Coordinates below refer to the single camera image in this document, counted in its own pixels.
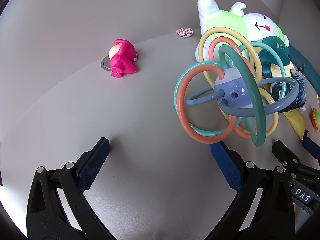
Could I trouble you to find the dark grey furry toy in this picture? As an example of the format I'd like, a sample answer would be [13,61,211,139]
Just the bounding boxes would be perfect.
[270,65,308,113]

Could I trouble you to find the yellow banana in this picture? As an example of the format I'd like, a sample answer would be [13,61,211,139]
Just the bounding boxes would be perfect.
[259,87,309,140]

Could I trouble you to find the pink bear figure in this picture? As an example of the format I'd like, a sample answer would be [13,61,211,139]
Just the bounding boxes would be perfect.
[109,39,138,78]

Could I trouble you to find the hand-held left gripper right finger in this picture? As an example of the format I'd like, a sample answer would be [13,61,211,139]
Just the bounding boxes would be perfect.
[205,142,296,240]

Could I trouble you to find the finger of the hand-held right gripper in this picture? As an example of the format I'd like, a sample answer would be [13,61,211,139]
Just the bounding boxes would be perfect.
[301,139,320,160]
[272,141,320,188]

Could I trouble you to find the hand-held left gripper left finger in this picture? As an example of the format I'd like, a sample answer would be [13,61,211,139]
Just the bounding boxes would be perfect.
[26,137,117,240]

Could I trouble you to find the orange and green toy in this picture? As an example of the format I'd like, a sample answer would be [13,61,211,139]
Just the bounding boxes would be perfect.
[311,108,320,130]

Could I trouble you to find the teal plastic toy figure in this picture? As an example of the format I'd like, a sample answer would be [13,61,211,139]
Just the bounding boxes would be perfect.
[255,35,293,78]

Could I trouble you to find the colourful ring rattle ball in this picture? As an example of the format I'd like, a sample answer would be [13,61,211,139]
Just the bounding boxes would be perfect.
[174,26,299,147]

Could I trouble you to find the white and green plush toy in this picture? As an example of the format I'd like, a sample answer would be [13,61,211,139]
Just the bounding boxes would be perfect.
[194,0,291,63]

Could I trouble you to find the silver desk cable grommet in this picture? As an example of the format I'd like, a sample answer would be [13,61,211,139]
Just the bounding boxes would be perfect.
[101,56,138,72]

